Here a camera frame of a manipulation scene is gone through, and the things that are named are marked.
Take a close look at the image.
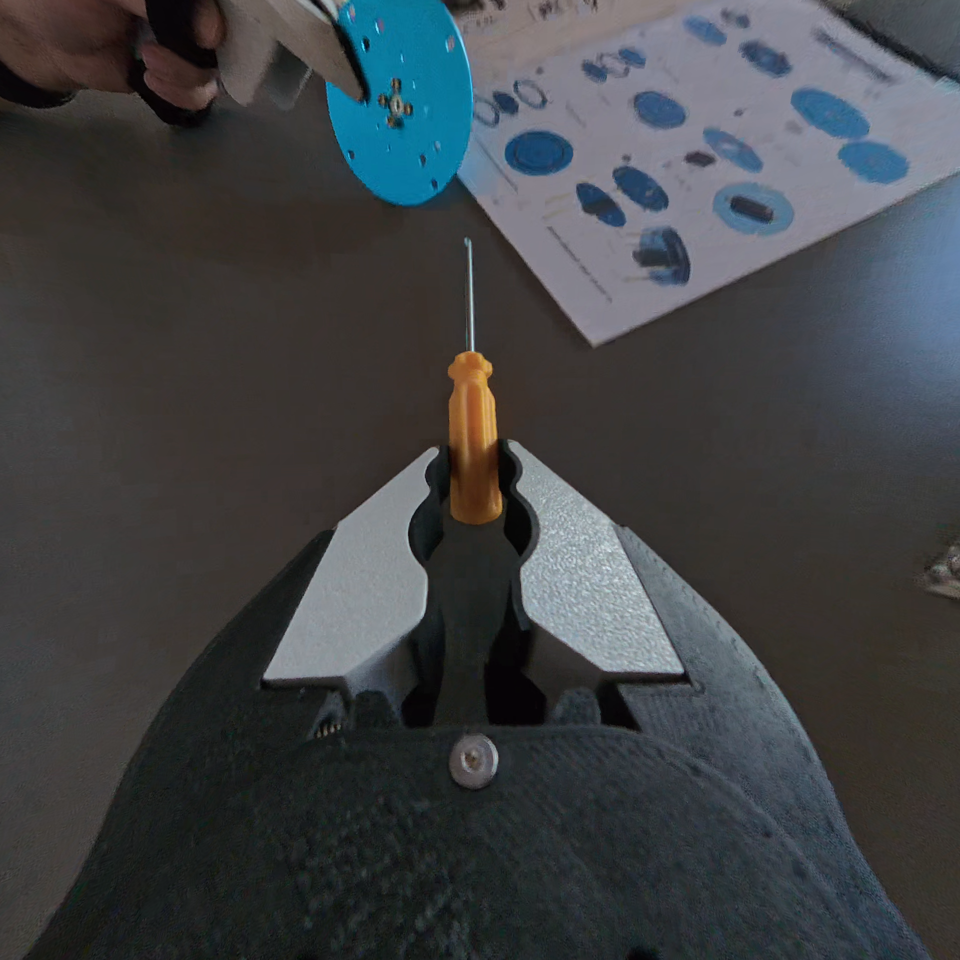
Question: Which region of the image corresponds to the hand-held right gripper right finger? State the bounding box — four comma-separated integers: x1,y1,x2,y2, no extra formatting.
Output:
489,441,687,727

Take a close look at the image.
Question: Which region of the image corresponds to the black wristband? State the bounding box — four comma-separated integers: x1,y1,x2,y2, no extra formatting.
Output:
0,66,84,108

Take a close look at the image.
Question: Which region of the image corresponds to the blue round metal plate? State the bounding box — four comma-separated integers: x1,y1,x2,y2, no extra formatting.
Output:
326,0,475,210

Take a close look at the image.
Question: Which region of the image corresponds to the open assembly manual booklet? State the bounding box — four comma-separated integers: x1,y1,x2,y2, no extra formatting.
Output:
453,0,960,348

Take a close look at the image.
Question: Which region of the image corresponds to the clear bag of screws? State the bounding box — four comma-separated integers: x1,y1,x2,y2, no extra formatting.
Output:
918,543,960,601

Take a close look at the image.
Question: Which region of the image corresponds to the person's left hand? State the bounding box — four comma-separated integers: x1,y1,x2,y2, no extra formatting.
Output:
0,0,226,114

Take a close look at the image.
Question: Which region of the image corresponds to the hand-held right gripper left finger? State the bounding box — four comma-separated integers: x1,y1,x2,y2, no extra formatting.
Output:
262,444,451,727

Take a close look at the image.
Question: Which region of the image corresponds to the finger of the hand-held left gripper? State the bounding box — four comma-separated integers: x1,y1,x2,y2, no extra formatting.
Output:
247,0,369,103

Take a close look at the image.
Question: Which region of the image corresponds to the yellow-handled screwdriver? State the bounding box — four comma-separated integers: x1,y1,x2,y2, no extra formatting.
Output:
447,236,505,525

